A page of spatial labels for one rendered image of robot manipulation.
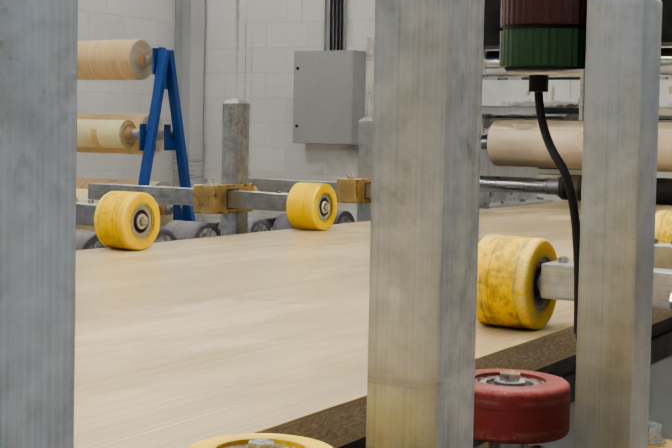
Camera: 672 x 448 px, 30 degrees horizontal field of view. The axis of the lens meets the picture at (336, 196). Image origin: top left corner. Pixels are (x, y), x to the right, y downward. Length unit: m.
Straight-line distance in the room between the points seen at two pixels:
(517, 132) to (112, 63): 4.84
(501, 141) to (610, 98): 2.56
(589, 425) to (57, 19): 0.51
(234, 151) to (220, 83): 9.45
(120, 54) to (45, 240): 7.49
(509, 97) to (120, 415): 2.62
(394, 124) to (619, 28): 0.26
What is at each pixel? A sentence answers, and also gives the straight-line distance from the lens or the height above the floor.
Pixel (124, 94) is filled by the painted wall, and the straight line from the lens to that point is 11.22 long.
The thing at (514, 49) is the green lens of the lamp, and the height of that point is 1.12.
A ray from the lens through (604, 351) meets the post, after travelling 0.76.
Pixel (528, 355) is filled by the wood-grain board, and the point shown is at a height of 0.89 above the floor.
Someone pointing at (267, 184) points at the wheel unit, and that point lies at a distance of 2.74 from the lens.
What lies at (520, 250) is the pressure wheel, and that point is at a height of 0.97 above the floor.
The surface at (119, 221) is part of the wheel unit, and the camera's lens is 1.71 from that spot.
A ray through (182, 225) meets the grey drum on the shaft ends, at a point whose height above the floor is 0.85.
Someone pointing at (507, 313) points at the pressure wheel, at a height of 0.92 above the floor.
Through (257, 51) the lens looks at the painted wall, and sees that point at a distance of 11.46.
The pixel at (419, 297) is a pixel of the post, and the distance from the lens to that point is 0.53.
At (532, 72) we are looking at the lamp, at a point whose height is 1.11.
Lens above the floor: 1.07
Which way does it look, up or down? 3 degrees down
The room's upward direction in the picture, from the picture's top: 1 degrees clockwise
